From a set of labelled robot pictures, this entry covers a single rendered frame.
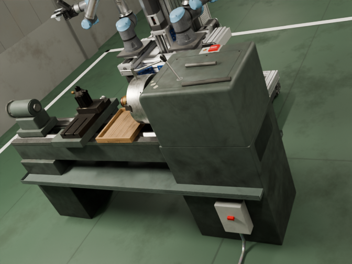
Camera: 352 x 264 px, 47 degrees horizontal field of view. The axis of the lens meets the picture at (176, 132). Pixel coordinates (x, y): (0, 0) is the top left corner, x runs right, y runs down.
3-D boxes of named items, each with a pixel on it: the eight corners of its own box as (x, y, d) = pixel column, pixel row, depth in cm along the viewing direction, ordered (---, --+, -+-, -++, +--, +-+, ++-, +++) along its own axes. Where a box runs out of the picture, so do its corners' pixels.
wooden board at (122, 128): (155, 110, 292) (153, 105, 290) (131, 142, 268) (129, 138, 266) (122, 111, 308) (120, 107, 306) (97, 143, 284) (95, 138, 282)
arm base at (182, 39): (182, 36, 304) (177, 24, 299) (199, 34, 296) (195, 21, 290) (173, 46, 294) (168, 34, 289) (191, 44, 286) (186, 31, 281)
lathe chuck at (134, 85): (171, 103, 279) (153, 64, 261) (152, 133, 258) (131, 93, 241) (160, 103, 283) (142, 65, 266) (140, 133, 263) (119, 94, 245)
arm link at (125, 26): (120, 41, 314) (112, 25, 307) (123, 34, 325) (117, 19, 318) (134, 37, 311) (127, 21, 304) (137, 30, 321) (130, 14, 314)
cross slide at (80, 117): (111, 102, 313) (109, 97, 311) (80, 138, 285) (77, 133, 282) (94, 103, 323) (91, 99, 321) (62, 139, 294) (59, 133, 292)
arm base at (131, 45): (131, 43, 332) (126, 33, 326) (146, 42, 323) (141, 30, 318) (121, 53, 322) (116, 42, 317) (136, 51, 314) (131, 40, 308)
